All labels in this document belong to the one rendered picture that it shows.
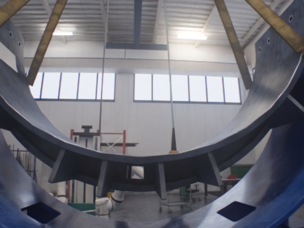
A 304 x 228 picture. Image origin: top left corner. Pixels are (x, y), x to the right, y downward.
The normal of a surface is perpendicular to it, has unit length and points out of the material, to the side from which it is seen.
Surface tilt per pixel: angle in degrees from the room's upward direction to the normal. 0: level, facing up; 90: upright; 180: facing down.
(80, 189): 90
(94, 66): 90
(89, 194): 90
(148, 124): 90
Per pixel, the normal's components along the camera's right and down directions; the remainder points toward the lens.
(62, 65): 0.07, -0.22
